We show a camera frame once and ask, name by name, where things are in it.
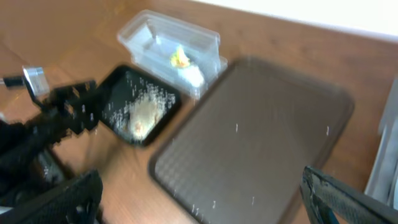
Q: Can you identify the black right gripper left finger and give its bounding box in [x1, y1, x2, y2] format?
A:
[1, 170, 103, 224]

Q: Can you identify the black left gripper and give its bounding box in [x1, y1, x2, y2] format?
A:
[40, 80, 103, 137]

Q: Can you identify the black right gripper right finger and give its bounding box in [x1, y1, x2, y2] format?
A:
[300, 166, 397, 224]

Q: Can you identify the pile of rice leftovers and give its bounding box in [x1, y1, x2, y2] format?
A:
[107, 71, 177, 142]

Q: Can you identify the green yellow snack wrapper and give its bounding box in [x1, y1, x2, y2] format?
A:
[170, 45, 191, 68]

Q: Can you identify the white tissue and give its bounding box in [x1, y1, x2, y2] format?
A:
[182, 65, 205, 88]

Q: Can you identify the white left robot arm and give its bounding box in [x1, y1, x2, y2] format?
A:
[1, 80, 110, 205]

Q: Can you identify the grey dishwasher rack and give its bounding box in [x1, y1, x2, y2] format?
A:
[364, 80, 397, 210]

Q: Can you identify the black waste tray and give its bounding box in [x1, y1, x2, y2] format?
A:
[93, 63, 183, 147]

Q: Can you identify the dark brown serving tray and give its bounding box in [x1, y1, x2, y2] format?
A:
[149, 57, 354, 223]

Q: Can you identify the clear plastic bin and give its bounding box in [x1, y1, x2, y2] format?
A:
[118, 10, 228, 99]

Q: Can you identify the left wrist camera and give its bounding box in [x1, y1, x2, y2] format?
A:
[22, 66, 50, 96]

